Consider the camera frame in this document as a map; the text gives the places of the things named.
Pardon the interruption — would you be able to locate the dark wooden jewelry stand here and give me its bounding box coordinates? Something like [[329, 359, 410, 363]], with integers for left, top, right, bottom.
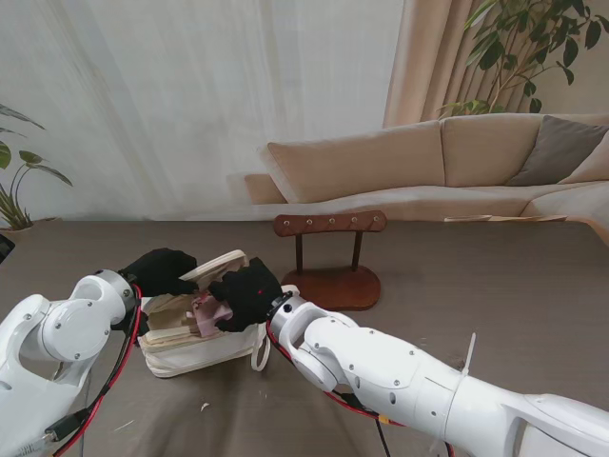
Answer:
[[273, 209, 387, 311]]

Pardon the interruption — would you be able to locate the beige curtain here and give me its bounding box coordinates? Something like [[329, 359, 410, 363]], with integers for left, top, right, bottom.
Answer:
[[383, 0, 548, 129]]

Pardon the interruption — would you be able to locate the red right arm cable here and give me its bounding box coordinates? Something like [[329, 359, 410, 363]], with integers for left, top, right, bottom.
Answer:
[[266, 328, 453, 457]]

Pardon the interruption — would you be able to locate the grey sofa cushion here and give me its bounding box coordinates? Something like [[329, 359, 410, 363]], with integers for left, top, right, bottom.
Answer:
[[506, 114, 609, 187]]

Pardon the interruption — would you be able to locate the white sheer curtain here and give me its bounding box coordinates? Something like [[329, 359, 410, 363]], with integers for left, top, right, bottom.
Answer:
[[0, 0, 405, 223]]

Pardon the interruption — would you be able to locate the white zippered cosmetic bag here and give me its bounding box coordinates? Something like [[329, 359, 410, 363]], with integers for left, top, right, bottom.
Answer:
[[136, 249, 302, 381]]

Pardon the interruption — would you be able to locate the pink floral jewelry box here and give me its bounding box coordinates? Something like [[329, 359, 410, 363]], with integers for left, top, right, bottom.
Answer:
[[189, 290, 234, 338]]

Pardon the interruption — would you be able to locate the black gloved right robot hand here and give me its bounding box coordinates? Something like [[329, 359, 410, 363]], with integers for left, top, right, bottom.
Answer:
[[208, 256, 285, 334]]

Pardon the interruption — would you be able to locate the tall dark-leaved plant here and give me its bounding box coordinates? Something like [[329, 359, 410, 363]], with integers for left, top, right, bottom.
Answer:
[[440, 0, 603, 118]]

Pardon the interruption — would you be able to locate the grey left arm plug cable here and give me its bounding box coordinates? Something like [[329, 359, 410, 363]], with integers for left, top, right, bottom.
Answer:
[[18, 411, 89, 453]]

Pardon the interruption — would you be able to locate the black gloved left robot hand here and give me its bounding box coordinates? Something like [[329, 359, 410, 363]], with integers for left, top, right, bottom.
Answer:
[[118, 247, 199, 299]]

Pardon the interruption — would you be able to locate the beige sofa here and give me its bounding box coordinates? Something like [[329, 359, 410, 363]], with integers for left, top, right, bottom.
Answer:
[[244, 112, 609, 223]]

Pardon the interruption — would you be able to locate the dark right arm cable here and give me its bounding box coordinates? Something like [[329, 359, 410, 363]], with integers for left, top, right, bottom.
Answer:
[[375, 418, 392, 457]]

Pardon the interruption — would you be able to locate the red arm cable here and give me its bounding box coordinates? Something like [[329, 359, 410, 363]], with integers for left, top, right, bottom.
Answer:
[[51, 284, 144, 456], [266, 328, 453, 457]]

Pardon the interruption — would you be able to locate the red left arm cable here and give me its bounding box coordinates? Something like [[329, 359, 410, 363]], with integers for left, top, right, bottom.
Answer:
[[51, 284, 144, 456]]

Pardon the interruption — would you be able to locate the broad-leaved green potted plant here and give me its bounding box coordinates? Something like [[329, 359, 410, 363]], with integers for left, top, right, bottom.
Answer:
[[0, 102, 75, 232]]

